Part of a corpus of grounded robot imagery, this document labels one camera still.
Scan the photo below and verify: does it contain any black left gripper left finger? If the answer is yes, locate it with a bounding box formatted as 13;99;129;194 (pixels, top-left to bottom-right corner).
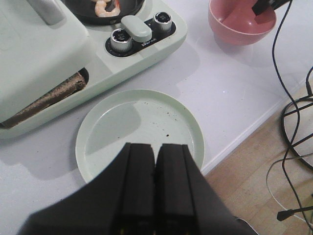
18;143;155;235

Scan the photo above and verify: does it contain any pink plastic bowl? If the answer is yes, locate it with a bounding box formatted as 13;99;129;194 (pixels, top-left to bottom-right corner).
208;0;276;46

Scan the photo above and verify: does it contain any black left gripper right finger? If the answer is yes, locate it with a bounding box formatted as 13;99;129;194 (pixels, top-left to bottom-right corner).
155;144;256;235

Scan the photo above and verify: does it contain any left silver control knob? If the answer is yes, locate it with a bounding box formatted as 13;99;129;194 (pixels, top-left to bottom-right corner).
110;28;133;53

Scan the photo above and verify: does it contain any orange shrimp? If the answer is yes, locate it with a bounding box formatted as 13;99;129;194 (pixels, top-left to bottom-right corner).
94;0;121;17

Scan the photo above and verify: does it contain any black round frying pan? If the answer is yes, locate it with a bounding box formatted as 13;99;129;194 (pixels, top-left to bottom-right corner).
62;0;144;25

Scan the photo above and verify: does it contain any mint green breakfast maker base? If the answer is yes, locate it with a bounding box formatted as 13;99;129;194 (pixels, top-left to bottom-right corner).
0;0;187;139

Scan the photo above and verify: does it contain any right silver control knob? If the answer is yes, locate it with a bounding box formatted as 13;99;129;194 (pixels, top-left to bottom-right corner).
153;12;172;32

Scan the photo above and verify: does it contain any bread slice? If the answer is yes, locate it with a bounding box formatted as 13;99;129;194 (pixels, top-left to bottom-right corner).
1;68;89;129

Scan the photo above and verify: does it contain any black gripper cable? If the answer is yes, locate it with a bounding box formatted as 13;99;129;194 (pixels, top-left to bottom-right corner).
266;0;313;231

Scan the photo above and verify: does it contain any mint green round plate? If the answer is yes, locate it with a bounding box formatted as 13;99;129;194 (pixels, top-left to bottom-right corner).
75;90;205;183

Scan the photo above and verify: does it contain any mint green pan handle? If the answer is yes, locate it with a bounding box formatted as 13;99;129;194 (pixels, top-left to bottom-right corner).
121;15;152;43

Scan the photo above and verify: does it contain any silver control knob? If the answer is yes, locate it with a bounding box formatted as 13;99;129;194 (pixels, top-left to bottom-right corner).
110;28;133;53
153;12;172;32

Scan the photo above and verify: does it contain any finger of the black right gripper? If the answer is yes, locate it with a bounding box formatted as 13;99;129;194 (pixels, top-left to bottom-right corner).
251;0;291;16

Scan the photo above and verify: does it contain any mint breakfast maker lid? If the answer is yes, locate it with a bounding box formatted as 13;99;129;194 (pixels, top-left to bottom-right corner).
0;0;95;121

